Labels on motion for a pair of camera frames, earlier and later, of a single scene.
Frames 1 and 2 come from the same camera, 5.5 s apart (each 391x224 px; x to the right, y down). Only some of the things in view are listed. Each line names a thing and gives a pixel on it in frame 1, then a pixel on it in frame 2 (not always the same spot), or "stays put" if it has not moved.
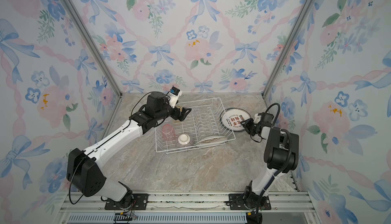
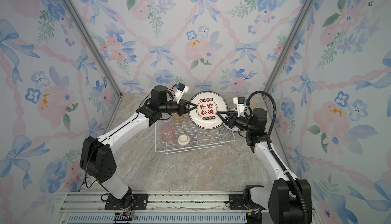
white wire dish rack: [202, 124] stays put
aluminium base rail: [286, 208] stays put
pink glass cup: [168, 134] stays put
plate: [212, 141] → [208, 104]
